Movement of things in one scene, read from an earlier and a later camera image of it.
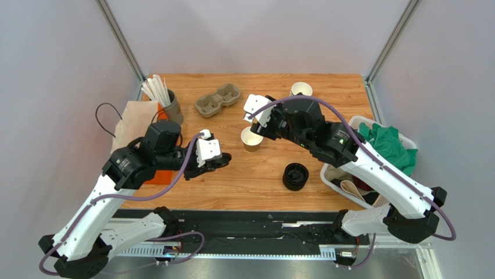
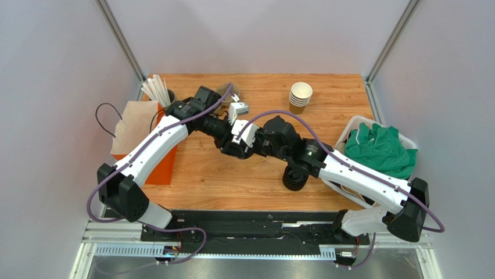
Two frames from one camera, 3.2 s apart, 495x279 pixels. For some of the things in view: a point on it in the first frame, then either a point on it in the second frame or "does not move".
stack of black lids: (295, 176) does not move
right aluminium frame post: (386, 50) does not move
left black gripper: (196, 171) to (226, 146)
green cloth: (387, 143) does not move
